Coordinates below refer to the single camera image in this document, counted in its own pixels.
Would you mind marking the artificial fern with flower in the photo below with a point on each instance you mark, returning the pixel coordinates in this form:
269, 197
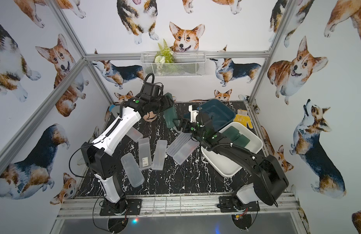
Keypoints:
163, 56

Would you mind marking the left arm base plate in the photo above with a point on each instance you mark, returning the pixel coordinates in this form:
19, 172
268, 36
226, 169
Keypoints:
123, 207

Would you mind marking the dark green case with pens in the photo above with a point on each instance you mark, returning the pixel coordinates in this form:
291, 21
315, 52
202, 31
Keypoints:
232, 133

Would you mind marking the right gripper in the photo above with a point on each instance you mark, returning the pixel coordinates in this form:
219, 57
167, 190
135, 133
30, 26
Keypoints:
187, 121

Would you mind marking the teal storage box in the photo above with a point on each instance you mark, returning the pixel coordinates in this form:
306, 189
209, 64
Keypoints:
220, 114

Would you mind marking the clear rounded case front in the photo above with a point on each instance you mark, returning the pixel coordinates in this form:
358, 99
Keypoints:
132, 170

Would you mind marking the clear case with pink item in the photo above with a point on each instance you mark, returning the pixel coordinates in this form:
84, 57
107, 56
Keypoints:
134, 134

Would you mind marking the pink pot with green plant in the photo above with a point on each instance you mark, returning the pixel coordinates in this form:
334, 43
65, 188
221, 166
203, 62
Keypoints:
150, 117

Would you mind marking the white wire wall basket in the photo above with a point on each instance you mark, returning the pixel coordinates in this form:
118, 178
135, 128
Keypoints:
186, 64

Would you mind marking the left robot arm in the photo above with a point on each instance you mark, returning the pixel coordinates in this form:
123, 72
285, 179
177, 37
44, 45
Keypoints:
98, 155

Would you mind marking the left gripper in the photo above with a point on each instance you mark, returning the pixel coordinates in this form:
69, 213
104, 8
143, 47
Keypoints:
163, 102

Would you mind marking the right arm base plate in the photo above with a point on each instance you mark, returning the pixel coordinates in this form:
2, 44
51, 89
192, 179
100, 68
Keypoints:
231, 204

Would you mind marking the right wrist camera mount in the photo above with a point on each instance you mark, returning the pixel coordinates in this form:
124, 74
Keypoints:
193, 114

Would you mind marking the clear case with red pen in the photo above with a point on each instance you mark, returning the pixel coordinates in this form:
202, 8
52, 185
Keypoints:
181, 156

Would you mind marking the clear case with barcode label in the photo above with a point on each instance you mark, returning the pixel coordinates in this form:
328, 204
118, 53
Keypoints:
145, 159

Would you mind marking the grey work glove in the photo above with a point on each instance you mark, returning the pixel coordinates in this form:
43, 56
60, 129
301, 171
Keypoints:
115, 110

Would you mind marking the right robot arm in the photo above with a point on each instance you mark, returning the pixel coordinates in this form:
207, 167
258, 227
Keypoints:
232, 144

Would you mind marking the white storage box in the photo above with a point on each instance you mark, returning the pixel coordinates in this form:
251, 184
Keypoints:
224, 166

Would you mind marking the yellow work glove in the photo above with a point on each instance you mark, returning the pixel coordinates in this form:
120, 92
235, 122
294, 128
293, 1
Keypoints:
243, 117

